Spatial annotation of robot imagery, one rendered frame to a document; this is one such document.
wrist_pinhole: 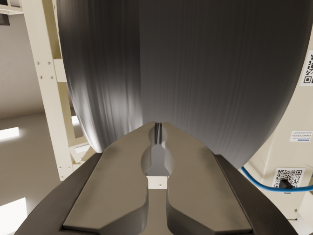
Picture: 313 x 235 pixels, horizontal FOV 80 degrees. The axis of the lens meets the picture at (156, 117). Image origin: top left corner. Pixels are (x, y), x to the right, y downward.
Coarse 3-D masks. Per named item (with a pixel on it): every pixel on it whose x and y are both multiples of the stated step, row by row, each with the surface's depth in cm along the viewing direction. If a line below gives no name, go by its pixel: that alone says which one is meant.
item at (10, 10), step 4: (0, 0) 218; (4, 0) 221; (8, 0) 244; (20, 0) 231; (0, 4) 219; (4, 4) 222; (8, 4) 245; (20, 4) 233; (0, 8) 213; (4, 8) 216; (8, 8) 220; (12, 8) 224; (16, 8) 227; (20, 8) 232; (0, 12) 238; (4, 12) 242; (8, 12) 246; (12, 12) 244; (16, 12) 241; (20, 12) 235
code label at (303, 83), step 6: (312, 54) 39; (306, 60) 40; (312, 60) 40; (306, 66) 40; (312, 66) 40; (306, 72) 40; (312, 72) 40; (306, 78) 41; (312, 78) 41; (300, 84) 41; (306, 84) 41; (312, 84) 41
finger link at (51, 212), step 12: (96, 156) 9; (84, 168) 9; (72, 180) 8; (84, 180) 8; (60, 192) 7; (72, 192) 7; (48, 204) 7; (60, 204) 7; (72, 204) 7; (36, 216) 6; (48, 216) 6; (60, 216) 6; (24, 228) 6; (36, 228) 6; (48, 228) 6; (60, 228) 6
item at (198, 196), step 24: (168, 144) 10; (192, 144) 10; (168, 168) 11; (192, 168) 9; (216, 168) 9; (168, 192) 7; (192, 192) 7; (216, 192) 7; (168, 216) 7; (192, 216) 7; (216, 216) 7; (240, 216) 7
